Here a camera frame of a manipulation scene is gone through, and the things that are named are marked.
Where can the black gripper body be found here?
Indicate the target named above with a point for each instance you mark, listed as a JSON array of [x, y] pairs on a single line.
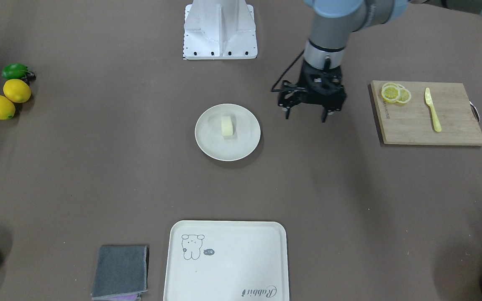
[[286, 101]]

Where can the yellow lemon near lime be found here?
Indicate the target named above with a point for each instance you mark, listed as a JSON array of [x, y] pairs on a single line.
[[17, 91]]

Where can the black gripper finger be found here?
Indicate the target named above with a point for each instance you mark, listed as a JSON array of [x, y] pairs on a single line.
[[324, 115]]

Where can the bamboo cutting board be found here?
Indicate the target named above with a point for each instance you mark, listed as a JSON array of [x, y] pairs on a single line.
[[411, 123]]

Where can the grey folded cloth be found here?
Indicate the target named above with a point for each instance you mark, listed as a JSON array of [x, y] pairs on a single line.
[[121, 273]]

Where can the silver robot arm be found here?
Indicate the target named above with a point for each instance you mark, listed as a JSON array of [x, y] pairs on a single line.
[[335, 20]]

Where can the cream round plate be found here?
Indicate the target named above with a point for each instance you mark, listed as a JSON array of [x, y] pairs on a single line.
[[244, 140]]

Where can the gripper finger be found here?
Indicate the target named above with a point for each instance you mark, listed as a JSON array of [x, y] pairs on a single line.
[[287, 112]]

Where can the yellow lemon slices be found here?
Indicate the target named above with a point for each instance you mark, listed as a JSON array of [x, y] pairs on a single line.
[[395, 93]]

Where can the green lime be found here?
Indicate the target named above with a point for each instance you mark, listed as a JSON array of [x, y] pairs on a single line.
[[14, 71]]

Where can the yellow plastic knife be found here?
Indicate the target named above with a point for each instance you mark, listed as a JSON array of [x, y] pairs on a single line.
[[434, 117]]

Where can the cream rectangular tray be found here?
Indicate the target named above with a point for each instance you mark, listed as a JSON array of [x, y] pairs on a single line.
[[227, 261]]

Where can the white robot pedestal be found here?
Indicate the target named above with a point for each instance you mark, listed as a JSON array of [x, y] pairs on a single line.
[[219, 30]]

